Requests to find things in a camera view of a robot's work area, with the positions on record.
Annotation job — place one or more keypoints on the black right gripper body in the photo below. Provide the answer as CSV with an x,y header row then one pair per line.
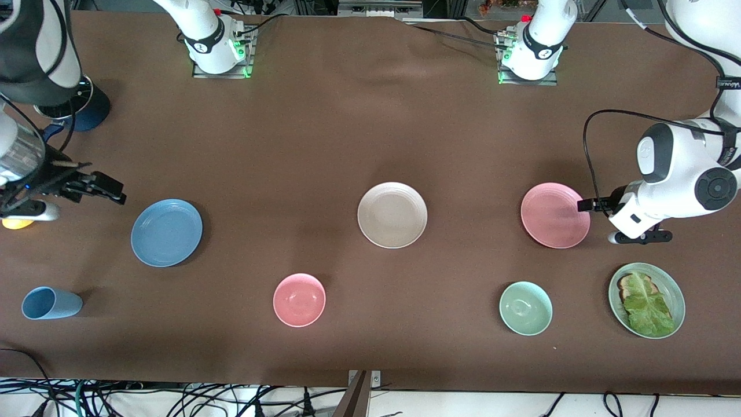
x,y
53,179

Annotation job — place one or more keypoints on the pink plate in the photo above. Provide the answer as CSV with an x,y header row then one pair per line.
x,y
553,217

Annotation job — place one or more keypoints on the blue plate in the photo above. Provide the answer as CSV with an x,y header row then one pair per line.
x,y
167,233

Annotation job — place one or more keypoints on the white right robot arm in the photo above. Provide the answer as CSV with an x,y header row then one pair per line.
x,y
202,29

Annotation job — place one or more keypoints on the yellow lemon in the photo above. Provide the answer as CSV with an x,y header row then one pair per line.
x,y
17,224

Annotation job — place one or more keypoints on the dark blue pot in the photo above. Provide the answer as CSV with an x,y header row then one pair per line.
x,y
97,110

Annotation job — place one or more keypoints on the toasted bread slice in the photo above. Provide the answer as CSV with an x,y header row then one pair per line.
x,y
624,284

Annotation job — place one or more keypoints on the glass pot lid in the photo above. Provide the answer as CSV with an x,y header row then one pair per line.
x,y
84,101

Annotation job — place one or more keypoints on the green plate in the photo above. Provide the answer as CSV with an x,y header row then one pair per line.
x,y
674,289

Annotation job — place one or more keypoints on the green lettuce leaf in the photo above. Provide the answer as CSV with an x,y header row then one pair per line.
x,y
645,307

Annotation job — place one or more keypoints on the blue cup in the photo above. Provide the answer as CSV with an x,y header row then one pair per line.
x,y
51,303

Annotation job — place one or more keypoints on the green bowl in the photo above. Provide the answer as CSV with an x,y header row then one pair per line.
x,y
525,308

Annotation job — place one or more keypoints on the beige plate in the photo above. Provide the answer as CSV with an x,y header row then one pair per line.
x,y
392,215

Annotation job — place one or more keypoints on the red orange flower bunch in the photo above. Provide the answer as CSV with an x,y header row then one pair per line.
x,y
501,6

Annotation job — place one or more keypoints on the pink bowl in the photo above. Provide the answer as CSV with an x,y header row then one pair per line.
x,y
299,300

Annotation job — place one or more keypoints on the brown table cloth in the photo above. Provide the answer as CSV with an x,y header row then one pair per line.
x,y
347,116

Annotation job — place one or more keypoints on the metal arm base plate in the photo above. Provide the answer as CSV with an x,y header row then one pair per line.
x,y
200,72
550,81

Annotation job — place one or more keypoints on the small metal bracket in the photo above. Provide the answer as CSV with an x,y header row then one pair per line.
x,y
375,379

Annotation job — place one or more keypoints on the aluminium frame bar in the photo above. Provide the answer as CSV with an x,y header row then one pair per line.
x,y
379,10

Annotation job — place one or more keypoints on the dark slanted post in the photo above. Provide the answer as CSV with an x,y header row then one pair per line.
x,y
354,399

